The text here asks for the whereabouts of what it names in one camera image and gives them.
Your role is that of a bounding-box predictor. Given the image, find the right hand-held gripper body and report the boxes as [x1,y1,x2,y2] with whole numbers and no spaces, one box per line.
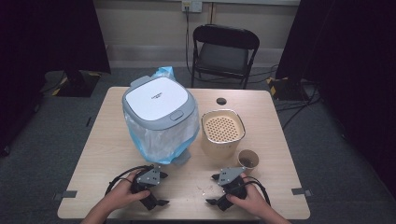
[216,166,248,213]

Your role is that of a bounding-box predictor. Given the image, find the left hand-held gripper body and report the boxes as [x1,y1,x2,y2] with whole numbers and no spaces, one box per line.
[130,164,162,212]

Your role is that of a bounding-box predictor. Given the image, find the brown paper cup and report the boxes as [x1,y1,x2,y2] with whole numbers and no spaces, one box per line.
[237,148,261,171]

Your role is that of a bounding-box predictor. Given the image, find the beige bucket with strainer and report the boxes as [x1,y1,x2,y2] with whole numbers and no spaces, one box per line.
[200,108,247,161]

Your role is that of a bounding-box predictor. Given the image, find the person's left hand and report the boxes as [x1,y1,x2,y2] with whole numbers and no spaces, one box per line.
[104,169,152,214]

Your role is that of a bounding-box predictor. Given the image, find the person's right hand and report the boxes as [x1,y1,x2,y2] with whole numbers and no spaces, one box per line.
[225,173,272,218]

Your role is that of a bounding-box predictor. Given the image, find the white trash bin with bag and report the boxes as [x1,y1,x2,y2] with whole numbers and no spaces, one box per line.
[123,65,201,165]

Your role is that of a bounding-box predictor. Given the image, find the grey tape strip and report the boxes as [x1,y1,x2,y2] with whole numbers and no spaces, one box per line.
[53,189,78,202]
[290,187,313,197]

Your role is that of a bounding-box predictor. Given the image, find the black stand base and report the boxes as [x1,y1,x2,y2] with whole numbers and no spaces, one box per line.
[50,70,103,98]
[265,76,314,102]

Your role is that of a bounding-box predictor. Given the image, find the black folding chair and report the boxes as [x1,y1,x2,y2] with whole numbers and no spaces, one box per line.
[191,23,261,91]

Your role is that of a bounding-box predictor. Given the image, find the black curtain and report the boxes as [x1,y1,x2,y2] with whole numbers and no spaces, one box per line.
[275,0,396,200]
[0,0,112,157]

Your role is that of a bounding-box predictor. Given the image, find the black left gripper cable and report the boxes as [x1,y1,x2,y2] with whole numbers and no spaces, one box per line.
[105,164,153,196]

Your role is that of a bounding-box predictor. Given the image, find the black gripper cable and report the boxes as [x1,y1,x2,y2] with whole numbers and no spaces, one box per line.
[105,164,153,196]
[241,175,272,207]

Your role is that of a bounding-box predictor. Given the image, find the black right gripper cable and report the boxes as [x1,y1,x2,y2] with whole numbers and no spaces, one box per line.
[241,175,272,207]

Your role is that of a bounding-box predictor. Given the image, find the black floor cables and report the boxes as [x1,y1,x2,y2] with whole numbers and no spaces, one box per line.
[248,63,323,130]

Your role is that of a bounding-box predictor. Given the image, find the black power cord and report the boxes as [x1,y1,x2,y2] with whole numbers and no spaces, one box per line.
[184,7,195,78]

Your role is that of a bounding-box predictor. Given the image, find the white wall outlet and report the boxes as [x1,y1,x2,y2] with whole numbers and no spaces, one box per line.
[181,0,204,14]

